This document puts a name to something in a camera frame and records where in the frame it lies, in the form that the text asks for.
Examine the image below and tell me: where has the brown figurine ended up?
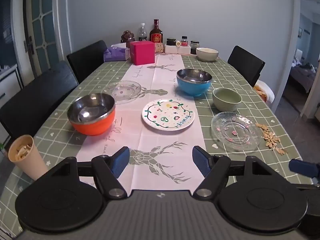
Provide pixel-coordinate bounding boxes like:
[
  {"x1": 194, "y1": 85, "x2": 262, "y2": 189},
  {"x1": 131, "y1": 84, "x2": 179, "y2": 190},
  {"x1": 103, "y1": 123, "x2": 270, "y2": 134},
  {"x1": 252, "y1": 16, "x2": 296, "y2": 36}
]
[{"x1": 121, "y1": 30, "x2": 137, "y2": 43}]

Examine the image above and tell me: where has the bed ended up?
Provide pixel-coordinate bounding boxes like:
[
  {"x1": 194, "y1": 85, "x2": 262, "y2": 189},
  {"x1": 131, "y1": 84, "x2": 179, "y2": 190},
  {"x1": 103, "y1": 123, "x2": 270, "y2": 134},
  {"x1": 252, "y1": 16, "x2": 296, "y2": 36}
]
[{"x1": 290, "y1": 57, "x2": 320, "y2": 93}]

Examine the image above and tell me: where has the cream ceramic bowl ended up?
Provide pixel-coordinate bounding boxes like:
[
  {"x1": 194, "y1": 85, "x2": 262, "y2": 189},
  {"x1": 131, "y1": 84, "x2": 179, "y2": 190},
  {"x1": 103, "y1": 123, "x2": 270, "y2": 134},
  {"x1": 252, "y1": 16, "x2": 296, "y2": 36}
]
[{"x1": 195, "y1": 47, "x2": 219, "y2": 62}]

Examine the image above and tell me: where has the pile of melon seeds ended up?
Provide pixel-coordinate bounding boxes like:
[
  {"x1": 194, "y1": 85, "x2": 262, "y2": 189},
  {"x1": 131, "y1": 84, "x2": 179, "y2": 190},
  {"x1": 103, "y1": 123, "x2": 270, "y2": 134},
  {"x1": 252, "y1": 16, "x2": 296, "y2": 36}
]
[{"x1": 255, "y1": 122, "x2": 288, "y2": 155}]

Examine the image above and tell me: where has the pink box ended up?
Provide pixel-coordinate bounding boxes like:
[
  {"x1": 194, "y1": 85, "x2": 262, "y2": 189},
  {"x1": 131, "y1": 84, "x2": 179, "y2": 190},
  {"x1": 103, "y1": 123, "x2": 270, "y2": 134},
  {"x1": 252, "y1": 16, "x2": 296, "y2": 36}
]
[{"x1": 129, "y1": 40, "x2": 155, "y2": 66}]

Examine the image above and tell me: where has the orange steel bowl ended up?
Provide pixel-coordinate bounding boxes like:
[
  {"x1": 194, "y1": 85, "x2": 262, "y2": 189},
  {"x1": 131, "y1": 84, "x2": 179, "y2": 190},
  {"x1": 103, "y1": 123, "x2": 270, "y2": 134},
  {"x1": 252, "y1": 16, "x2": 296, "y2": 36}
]
[{"x1": 67, "y1": 93, "x2": 116, "y2": 136}]

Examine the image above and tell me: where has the white deer print table runner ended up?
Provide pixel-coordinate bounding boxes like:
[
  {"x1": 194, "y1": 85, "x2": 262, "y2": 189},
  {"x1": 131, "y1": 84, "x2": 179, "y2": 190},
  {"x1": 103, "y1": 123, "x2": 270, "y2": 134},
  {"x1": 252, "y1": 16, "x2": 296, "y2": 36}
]
[{"x1": 75, "y1": 54, "x2": 207, "y2": 193}]

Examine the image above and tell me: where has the beige paper cup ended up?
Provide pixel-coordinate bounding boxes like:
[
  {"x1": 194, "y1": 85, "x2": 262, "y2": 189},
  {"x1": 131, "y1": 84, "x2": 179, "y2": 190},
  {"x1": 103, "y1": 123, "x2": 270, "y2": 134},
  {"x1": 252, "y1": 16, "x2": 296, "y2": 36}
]
[{"x1": 8, "y1": 134, "x2": 48, "y2": 180}]

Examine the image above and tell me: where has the glass pane door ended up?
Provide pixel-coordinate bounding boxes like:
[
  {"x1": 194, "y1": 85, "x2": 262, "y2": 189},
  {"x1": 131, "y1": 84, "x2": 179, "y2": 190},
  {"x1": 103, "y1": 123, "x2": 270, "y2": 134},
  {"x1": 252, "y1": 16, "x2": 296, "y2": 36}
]
[{"x1": 24, "y1": 0, "x2": 71, "y2": 78}]

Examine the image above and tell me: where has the clear glass plate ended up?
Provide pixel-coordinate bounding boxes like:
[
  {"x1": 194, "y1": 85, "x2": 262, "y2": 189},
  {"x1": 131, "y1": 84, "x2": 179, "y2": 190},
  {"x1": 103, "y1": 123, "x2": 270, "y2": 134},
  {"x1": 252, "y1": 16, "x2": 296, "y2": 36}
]
[
  {"x1": 104, "y1": 80, "x2": 148, "y2": 105},
  {"x1": 211, "y1": 112, "x2": 261, "y2": 152}
]

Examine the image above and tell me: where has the white cabinet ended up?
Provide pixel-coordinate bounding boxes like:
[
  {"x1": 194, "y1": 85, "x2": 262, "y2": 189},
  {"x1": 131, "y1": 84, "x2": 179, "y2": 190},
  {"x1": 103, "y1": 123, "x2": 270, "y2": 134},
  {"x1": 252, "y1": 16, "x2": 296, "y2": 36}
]
[{"x1": 0, "y1": 64, "x2": 24, "y2": 110}]

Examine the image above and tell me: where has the green ceramic bowl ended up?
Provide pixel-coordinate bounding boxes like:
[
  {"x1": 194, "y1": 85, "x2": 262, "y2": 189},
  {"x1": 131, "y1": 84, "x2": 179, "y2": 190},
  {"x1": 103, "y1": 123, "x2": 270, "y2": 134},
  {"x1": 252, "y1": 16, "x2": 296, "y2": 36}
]
[{"x1": 212, "y1": 88, "x2": 242, "y2": 112}]

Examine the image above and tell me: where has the white towel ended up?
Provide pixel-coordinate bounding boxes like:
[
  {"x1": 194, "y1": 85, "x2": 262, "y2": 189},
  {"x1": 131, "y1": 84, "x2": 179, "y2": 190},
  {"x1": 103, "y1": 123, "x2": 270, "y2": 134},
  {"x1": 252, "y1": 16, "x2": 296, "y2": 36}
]
[{"x1": 254, "y1": 79, "x2": 275, "y2": 103}]

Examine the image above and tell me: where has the painted white plate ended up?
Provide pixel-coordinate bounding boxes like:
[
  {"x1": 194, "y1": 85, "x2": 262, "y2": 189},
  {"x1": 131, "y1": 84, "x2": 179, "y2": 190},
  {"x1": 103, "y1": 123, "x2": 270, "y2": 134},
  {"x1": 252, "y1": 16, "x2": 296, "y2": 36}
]
[{"x1": 142, "y1": 99, "x2": 195, "y2": 131}]

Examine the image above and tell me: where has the black chair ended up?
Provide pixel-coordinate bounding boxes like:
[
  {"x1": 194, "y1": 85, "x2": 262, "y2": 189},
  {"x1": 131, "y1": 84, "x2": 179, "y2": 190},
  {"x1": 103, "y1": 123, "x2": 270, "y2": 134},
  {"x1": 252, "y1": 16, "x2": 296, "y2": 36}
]
[
  {"x1": 227, "y1": 45, "x2": 266, "y2": 87},
  {"x1": 66, "y1": 40, "x2": 108, "y2": 83},
  {"x1": 0, "y1": 60, "x2": 79, "y2": 140}
]

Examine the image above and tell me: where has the brown liquor bottle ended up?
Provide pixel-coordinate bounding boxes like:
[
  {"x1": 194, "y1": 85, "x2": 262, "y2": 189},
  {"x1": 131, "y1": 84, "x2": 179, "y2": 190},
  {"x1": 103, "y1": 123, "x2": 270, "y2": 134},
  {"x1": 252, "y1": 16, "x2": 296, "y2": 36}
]
[{"x1": 149, "y1": 19, "x2": 163, "y2": 43}]

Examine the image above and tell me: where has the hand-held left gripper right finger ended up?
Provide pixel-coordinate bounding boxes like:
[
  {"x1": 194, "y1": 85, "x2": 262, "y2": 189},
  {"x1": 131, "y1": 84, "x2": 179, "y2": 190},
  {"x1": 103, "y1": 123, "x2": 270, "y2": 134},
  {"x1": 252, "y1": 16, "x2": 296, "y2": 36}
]
[{"x1": 192, "y1": 145, "x2": 278, "y2": 198}]

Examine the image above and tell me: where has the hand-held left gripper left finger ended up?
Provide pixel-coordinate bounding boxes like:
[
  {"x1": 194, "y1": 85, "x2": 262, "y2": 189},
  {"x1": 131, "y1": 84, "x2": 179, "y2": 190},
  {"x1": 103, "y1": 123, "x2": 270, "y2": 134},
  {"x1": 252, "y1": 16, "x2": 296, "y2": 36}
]
[{"x1": 47, "y1": 146, "x2": 131, "y2": 199}]

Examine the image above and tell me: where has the blue steel bowl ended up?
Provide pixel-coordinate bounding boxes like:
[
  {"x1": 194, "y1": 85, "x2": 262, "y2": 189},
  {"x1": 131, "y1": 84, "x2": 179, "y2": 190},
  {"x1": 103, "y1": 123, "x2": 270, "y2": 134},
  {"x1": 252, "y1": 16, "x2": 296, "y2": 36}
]
[{"x1": 176, "y1": 68, "x2": 213, "y2": 97}]

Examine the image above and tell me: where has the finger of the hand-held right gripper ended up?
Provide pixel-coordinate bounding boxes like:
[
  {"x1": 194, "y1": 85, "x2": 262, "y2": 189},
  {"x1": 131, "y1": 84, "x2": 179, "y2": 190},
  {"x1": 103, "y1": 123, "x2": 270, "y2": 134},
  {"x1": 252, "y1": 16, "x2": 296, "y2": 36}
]
[{"x1": 289, "y1": 158, "x2": 320, "y2": 179}]

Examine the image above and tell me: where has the purple tissue box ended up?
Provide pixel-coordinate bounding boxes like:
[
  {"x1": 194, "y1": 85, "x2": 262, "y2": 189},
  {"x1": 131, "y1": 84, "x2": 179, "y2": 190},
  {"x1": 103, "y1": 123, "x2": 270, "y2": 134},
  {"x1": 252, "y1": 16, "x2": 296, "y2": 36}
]
[{"x1": 103, "y1": 43, "x2": 131, "y2": 62}]

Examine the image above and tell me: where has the clear water bottle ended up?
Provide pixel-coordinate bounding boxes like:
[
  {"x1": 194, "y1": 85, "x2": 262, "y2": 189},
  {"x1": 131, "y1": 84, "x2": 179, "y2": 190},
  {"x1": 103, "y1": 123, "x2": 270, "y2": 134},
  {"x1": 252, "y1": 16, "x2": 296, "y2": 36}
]
[{"x1": 138, "y1": 23, "x2": 147, "y2": 42}]

